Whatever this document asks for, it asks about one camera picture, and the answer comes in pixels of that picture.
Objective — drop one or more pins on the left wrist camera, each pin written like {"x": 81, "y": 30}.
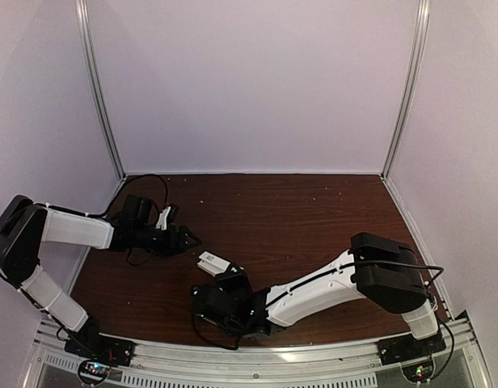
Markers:
{"x": 166, "y": 217}

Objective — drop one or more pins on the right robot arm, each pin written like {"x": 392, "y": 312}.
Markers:
{"x": 379, "y": 269}

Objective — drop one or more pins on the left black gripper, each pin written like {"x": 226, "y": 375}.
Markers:
{"x": 172, "y": 246}

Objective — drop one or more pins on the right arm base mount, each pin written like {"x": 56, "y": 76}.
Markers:
{"x": 405, "y": 348}

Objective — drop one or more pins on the right aluminium frame post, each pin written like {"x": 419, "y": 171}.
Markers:
{"x": 408, "y": 171}

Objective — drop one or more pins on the left aluminium frame post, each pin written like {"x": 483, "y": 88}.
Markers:
{"x": 84, "y": 25}

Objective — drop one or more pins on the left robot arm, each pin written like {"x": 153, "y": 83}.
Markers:
{"x": 29, "y": 230}

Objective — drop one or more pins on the aluminium frame post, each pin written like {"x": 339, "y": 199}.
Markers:
{"x": 408, "y": 171}
{"x": 84, "y": 25}

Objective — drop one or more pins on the white remote control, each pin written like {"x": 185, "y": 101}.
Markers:
{"x": 215, "y": 265}

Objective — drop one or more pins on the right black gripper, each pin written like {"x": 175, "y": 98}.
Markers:
{"x": 239, "y": 279}

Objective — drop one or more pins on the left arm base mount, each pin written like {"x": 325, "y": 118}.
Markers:
{"x": 106, "y": 349}

